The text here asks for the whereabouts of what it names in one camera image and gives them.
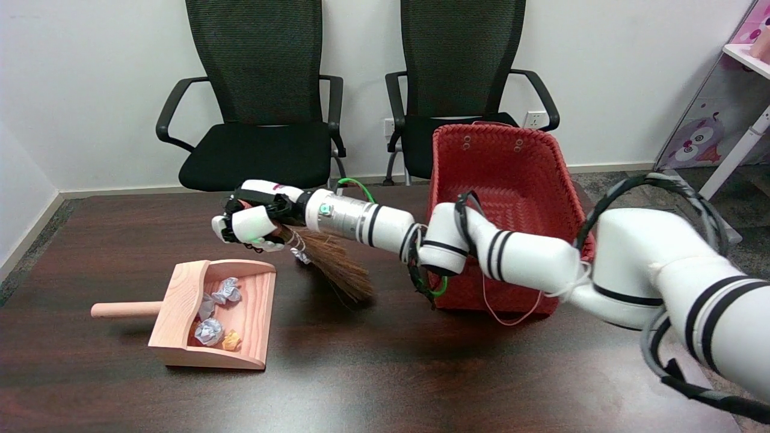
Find black braided cable sleeve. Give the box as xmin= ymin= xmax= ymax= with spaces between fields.
xmin=574 ymin=173 xmax=770 ymax=425

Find brown straw hand broom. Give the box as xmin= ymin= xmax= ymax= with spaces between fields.
xmin=274 ymin=226 xmax=375 ymax=302

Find green cable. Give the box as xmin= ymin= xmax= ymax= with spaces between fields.
xmin=336 ymin=177 xmax=449 ymax=298

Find black mesh office chair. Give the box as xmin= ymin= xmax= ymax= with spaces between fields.
xmin=385 ymin=0 xmax=560 ymax=186
xmin=155 ymin=0 xmax=348 ymax=192

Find pink printed back panel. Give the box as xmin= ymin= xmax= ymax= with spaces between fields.
xmin=729 ymin=0 xmax=770 ymax=46

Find wooden dustpan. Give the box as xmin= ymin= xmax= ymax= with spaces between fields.
xmin=90 ymin=259 xmax=277 ymax=370

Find red woven basket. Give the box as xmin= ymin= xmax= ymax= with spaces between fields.
xmin=426 ymin=122 xmax=596 ymax=327

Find black cable bundle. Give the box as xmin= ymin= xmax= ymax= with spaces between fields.
xmin=400 ymin=191 xmax=485 ymax=310

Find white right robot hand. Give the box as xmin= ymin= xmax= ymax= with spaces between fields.
xmin=212 ymin=179 xmax=312 ymax=253

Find owl print side panel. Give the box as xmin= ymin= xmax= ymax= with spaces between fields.
xmin=654 ymin=53 xmax=770 ymax=171

